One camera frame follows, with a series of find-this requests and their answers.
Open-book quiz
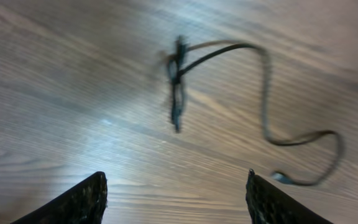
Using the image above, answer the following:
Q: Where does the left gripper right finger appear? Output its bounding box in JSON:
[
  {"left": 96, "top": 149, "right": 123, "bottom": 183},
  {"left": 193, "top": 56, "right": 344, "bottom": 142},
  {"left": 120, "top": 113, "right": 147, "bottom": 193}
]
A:
[{"left": 246, "top": 169, "right": 332, "bottom": 224}]

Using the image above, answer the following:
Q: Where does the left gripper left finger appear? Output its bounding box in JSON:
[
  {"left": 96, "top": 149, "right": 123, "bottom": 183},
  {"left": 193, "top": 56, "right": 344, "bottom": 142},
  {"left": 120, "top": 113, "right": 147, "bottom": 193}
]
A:
[{"left": 12, "top": 171, "right": 108, "bottom": 224}]

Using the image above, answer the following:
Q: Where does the thin black usb cable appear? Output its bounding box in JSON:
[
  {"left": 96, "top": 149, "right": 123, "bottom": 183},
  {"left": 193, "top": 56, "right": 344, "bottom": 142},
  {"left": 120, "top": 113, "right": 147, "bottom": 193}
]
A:
[{"left": 160, "top": 35, "right": 345, "bottom": 187}]

